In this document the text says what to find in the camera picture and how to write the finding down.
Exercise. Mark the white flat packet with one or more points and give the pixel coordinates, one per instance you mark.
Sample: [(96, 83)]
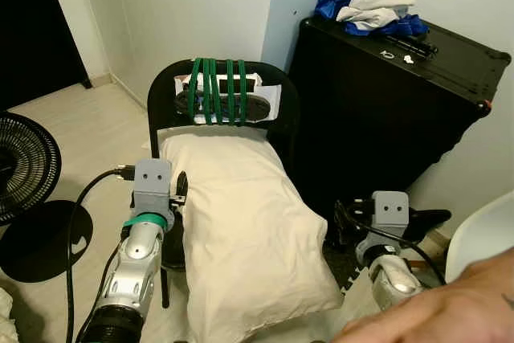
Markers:
[(271, 100)]

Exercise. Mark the dark oval pad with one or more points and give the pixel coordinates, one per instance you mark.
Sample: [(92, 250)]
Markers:
[(259, 108)]

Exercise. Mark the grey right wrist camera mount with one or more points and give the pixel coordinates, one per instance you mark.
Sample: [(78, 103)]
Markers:
[(391, 210)]

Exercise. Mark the small white piece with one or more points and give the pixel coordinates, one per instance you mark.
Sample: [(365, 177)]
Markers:
[(408, 59)]

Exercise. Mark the blue garment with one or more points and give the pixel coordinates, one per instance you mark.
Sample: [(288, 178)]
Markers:
[(329, 2)]

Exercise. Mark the person's tattooed forearm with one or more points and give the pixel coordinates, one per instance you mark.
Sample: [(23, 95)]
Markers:
[(509, 295)]

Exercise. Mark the white plastic chair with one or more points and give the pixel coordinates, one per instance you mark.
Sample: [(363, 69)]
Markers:
[(482, 234)]

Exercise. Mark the person's bare hand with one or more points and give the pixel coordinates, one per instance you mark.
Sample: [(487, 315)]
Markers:
[(450, 307)]

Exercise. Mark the white pillow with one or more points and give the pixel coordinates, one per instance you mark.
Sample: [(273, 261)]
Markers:
[(241, 222)]

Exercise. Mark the long black bar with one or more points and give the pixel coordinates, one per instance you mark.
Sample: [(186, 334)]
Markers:
[(414, 46)]

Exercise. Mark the round black fan base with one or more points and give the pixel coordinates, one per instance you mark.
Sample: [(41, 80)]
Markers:
[(40, 242)]

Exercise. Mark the black white patterned mat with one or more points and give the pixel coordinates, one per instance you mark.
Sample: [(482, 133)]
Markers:
[(352, 277)]

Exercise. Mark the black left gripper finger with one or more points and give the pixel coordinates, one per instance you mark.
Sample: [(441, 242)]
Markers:
[(355, 218)]

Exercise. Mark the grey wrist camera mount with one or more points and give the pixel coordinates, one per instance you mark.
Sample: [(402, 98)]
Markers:
[(391, 210), (152, 182)]

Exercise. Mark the large black case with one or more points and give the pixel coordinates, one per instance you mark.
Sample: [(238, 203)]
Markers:
[(385, 118)]

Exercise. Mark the black metal chair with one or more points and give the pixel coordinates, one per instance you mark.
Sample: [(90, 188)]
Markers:
[(161, 94)]

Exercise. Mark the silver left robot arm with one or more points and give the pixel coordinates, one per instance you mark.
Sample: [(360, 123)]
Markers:
[(132, 271)]

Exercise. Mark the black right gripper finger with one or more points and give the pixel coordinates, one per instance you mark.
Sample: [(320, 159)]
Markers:
[(430, 221)]

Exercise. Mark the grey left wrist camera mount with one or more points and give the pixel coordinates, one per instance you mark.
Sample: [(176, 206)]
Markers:
[(152, 182)]

